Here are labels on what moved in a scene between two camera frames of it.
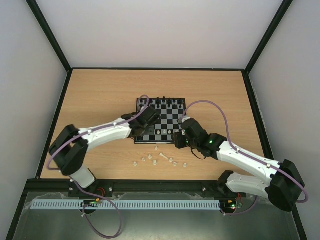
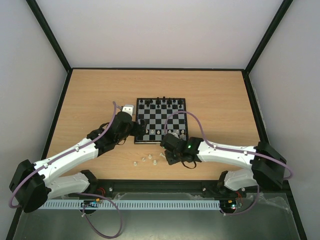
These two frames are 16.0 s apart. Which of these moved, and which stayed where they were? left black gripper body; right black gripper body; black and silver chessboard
Moved: right black gripper body; left black gripper body
Stayed: black and silver chessboard
